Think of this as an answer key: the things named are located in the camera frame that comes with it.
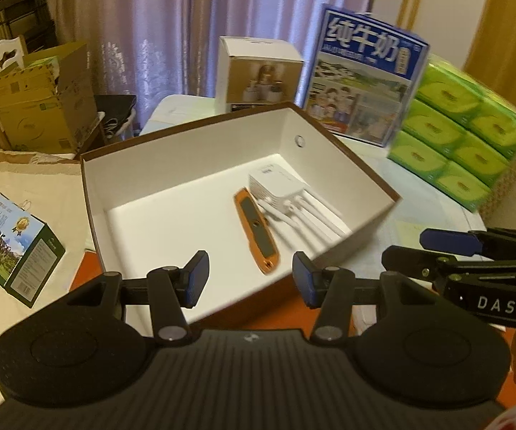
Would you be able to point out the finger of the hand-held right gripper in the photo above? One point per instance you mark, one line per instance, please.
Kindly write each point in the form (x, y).
(412, 262)
(452, 241)

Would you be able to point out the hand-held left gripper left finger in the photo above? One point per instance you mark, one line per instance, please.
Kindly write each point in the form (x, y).
(199, 274)

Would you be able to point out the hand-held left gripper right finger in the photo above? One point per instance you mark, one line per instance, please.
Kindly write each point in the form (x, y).
(305, 278)

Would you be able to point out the brown box with white inside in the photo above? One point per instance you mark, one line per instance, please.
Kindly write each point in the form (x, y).
(159, 197)

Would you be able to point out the orange printed mat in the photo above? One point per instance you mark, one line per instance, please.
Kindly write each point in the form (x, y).
(280, 319)

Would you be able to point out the pale checkered cloth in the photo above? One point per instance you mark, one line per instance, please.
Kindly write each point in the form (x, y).
(423, 197)

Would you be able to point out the orange utility knife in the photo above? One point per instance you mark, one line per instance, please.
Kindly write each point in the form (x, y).
(258, 233)

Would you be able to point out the beige woven chair back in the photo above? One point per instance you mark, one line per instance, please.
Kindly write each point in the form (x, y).
(506, 188)

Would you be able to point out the white router with antennas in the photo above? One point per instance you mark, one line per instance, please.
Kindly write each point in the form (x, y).
(280, 188)

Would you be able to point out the stack of green tissue packs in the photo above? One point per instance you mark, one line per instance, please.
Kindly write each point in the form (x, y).
(459, 139)

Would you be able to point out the black bag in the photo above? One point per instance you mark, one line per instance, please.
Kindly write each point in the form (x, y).
(114, 116)

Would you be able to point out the blue milk carton box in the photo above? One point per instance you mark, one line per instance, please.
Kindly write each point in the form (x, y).
(360, 80)

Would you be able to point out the green milk carton box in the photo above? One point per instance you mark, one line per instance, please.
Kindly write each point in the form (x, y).
(11, 246)

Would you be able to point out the cream patterned tablecloth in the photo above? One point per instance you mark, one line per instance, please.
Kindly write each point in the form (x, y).
(29, 183)

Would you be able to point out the white product box with photo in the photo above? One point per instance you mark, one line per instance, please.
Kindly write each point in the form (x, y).
(258, 76)

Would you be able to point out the wooden door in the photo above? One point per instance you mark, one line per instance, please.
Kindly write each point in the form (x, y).
(508, 31)

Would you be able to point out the open cardboard box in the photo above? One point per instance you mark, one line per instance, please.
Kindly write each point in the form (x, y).
(43, 107)

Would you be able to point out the purple curtain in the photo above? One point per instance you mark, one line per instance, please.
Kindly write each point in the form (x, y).
(186, 9)

